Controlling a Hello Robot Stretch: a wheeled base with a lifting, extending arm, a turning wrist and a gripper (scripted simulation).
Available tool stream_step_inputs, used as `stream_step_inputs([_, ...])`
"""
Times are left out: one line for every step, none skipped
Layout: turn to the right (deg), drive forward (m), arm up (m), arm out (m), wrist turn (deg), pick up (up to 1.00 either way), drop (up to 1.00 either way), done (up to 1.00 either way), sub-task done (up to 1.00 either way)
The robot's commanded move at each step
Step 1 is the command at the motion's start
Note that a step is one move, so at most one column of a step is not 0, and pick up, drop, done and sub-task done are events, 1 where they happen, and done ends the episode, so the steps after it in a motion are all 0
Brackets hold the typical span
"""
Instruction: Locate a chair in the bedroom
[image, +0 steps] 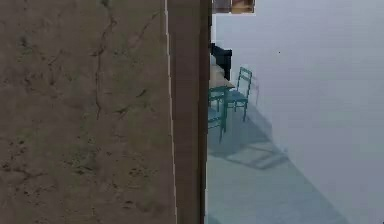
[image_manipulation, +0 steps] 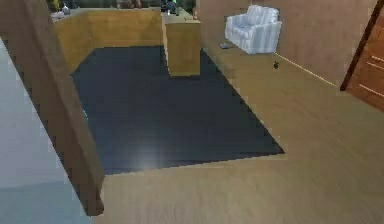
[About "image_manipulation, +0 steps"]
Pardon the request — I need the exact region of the yellow wooden kitchen counter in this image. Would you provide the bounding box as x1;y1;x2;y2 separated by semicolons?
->
49;7;202;78

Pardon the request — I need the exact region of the white striped armchair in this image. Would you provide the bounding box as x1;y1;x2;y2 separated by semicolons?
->
224;4;283;55

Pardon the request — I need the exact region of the brown wooden room door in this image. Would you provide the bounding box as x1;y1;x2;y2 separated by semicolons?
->
339;0;384;113

